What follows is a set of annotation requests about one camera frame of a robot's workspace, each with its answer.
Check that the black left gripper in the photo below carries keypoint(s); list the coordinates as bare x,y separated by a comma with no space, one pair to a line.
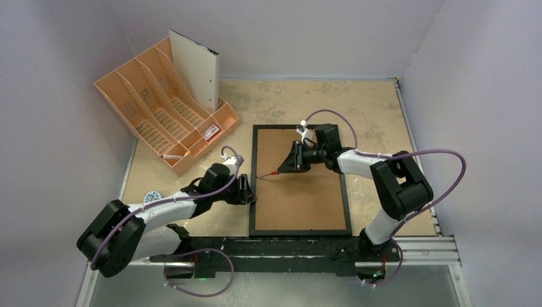
243,194

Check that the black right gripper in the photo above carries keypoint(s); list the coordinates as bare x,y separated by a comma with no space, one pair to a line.
299,155

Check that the black sunflower photo frame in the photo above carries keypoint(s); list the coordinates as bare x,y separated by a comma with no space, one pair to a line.
312,203

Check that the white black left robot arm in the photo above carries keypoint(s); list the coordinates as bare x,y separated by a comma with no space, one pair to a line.
121,233

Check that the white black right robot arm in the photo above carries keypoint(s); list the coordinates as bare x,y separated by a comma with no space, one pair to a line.
401,187

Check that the small red white box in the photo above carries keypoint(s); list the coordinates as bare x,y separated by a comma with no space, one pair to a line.
210,132

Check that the red white marker pen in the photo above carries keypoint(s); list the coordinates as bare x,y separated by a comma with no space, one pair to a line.
172,157

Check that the blue patterned tape roll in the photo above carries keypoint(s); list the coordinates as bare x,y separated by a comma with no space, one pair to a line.
152,196

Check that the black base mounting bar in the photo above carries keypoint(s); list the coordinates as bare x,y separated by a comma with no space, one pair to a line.
339,255

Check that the white binder board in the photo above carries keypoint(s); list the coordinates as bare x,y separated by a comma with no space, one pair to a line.
198,67

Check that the peach plastic file organizer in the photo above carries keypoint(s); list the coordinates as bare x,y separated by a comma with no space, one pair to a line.
149,96

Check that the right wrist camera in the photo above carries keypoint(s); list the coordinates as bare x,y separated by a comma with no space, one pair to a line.
305,133

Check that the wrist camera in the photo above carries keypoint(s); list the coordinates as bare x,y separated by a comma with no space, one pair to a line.
305,133
233,162

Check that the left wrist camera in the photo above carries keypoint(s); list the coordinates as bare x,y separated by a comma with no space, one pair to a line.
233,162

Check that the aluminium rail frame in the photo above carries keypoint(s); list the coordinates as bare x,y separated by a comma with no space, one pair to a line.
369,119

